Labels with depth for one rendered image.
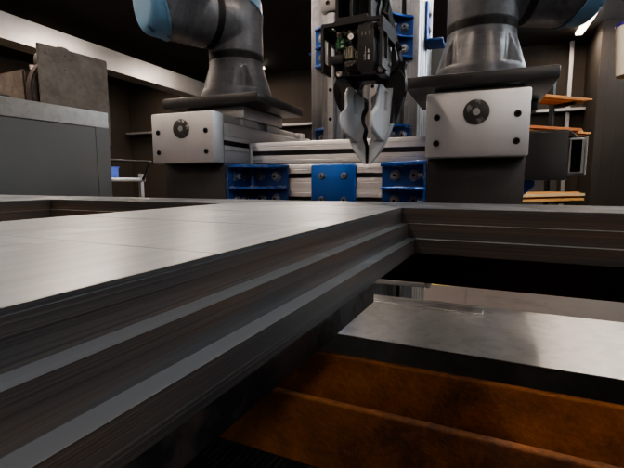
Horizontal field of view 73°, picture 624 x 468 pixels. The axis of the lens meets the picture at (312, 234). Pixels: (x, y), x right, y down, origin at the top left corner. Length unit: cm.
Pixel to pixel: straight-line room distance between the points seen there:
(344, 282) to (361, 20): 36
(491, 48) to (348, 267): 62
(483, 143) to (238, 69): 52
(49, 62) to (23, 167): 480
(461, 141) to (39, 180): 91
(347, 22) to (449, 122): 22
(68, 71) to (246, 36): 512
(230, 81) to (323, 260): 76
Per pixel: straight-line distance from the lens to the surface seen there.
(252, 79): 94
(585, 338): 63
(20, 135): 115
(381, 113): 53
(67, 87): 597
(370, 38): 50
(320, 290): 18
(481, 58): 79
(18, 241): 19
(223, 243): 16
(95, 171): 125
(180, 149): 82
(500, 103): 65
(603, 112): 1036
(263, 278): 15
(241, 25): 97
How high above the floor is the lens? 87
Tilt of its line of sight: 7 degrees down
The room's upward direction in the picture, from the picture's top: straight up
